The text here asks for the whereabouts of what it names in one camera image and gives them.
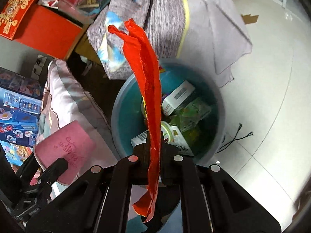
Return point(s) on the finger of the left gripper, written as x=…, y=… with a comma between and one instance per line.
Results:
x=48, y=172

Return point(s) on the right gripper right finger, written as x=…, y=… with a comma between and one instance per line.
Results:
x=182, y=172

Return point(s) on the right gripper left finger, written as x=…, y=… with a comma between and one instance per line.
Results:
x=126, y=173

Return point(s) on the pink paper cup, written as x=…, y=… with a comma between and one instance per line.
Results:
x=72, y=143

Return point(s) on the green melon seed packet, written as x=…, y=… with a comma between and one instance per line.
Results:
x=189, y=116

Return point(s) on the green white medicine box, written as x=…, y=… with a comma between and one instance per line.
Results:
x=177, y=97

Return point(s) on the red snack wrapper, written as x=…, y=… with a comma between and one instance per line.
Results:
x=145, y=66

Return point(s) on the teal plastic trash bin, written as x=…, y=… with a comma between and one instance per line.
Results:
x=128, y=121

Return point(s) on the pink plaid quilt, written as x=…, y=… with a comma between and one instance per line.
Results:
x=65, y=101

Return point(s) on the blue toy box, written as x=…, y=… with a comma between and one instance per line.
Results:
x=21, y=100

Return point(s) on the brown wooden cabinet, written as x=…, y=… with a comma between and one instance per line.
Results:
x=84, y=48

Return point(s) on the purple striped cloth bundle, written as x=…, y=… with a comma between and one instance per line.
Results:
x=209, y=35

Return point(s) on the cardboard scrap on floor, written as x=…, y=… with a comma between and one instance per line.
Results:
x=249, y=19

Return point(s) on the red gift box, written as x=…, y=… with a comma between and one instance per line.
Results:
x=31, y=24

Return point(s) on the wall power socket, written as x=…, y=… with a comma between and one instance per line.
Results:
x=38, y=67

